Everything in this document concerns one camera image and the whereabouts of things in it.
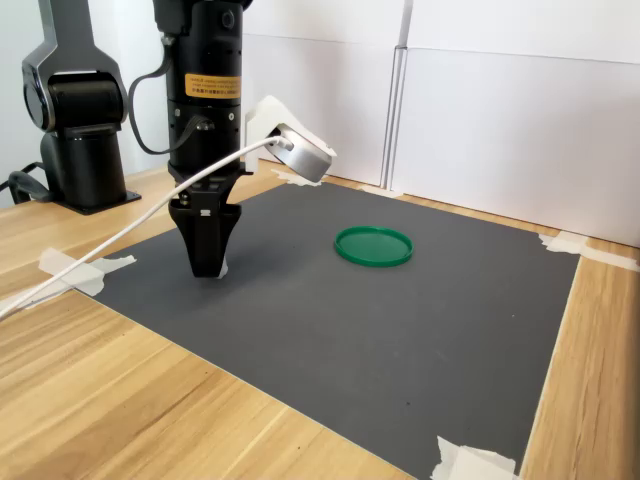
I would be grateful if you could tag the round green lid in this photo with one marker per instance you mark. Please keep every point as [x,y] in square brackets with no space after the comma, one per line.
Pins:
[372,246]

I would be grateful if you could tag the white tape on mat corner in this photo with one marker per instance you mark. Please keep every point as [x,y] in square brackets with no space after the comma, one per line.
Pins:
[290,177]
[575,245]
[475,462]
[90,275]

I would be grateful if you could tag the white partition panel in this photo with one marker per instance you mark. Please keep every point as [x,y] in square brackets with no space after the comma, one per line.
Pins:
[525,140]
[320,100]

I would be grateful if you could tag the dark grey mat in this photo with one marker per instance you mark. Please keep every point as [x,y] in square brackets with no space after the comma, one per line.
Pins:
[350,325]

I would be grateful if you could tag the clear partition joiner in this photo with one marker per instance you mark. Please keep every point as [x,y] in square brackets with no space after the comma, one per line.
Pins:
[395,115]

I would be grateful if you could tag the white and grey camera box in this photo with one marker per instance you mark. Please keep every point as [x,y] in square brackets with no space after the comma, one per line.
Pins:
[305,155]

